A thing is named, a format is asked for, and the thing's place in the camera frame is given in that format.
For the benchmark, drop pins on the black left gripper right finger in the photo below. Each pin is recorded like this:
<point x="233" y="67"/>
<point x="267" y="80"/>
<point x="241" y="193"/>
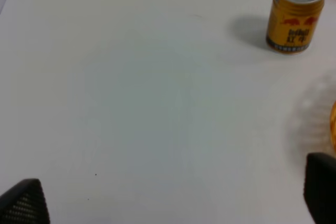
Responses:
<point x="319" y="187"/>

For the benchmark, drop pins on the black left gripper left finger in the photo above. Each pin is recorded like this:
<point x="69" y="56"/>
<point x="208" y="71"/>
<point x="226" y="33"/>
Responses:
<point x="25" y="203"/>

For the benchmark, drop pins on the gold energy drink can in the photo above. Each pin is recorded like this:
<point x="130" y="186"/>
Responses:
<point x="292" y="24"/>

